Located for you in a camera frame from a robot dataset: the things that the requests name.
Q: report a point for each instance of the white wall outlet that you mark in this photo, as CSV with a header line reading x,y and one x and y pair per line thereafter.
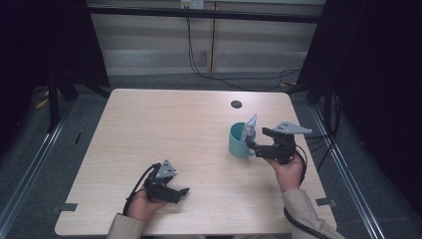
x,y
192,4

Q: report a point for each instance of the person's left hand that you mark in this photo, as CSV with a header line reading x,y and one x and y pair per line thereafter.
x,y
141,207

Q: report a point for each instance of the dark curtain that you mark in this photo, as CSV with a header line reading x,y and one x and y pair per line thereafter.
x,y
378,83
40,40

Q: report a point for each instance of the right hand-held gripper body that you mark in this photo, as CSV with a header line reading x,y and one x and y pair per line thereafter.
x,y
283,146

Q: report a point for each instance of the yellow floor item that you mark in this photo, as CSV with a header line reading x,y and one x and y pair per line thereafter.
x,y
41,103

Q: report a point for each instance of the grey tape strip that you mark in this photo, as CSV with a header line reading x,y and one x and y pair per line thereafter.
x,y
66,207
325,201

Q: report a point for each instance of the grey pointed tube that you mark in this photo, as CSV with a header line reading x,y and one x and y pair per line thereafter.
x,y
250,127

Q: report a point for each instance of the dark round table grommet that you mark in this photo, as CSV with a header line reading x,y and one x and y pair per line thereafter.
x,y
236,104

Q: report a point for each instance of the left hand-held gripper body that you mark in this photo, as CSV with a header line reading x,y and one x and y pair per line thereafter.
x,y
159,189

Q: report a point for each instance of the teal cup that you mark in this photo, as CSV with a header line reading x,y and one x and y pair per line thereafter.
x,y
236,146

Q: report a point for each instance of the person's right hand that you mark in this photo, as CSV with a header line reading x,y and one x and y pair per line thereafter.
x,y
290,174

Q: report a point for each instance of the metal floor rail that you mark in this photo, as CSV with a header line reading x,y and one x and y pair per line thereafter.
x,y
345,172
36,162

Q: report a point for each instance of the black metal stand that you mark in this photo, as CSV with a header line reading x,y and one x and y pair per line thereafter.
x,y
53,99

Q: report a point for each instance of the black horizontal bar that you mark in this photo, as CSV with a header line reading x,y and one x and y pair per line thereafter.
x,y
199,14

